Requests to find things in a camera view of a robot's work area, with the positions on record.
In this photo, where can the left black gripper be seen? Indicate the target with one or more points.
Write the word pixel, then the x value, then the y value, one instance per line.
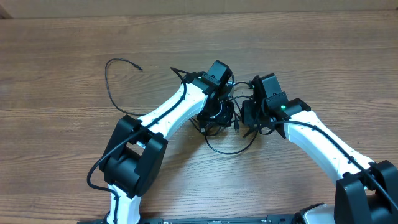
pixel 226 119

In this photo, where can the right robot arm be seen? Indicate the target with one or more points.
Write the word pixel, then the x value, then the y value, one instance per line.
pixel 365 191

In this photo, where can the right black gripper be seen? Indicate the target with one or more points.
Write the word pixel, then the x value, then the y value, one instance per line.
pixel 249 119

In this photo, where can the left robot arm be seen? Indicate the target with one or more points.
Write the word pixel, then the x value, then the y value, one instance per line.
pixel 135 151

